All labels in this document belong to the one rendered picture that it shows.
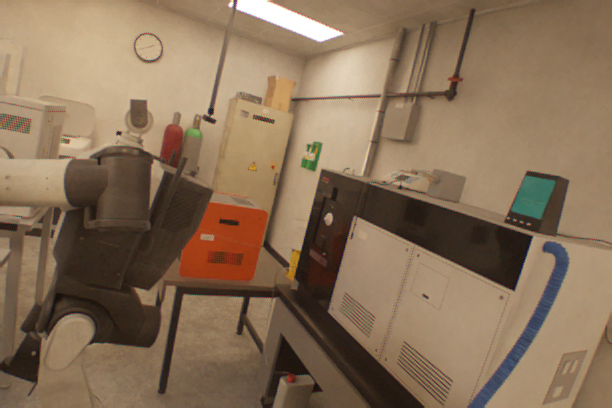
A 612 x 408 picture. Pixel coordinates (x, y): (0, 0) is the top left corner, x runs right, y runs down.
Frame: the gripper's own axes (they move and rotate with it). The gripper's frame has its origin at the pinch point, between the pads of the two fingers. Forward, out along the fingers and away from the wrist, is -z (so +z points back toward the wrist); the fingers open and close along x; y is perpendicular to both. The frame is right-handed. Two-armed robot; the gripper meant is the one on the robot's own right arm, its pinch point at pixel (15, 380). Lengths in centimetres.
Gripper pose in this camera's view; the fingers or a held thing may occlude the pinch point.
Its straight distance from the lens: 146.4
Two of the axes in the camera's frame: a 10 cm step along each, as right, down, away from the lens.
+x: -7.4, -5.2, -4.3
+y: 3.9, 1.9, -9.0
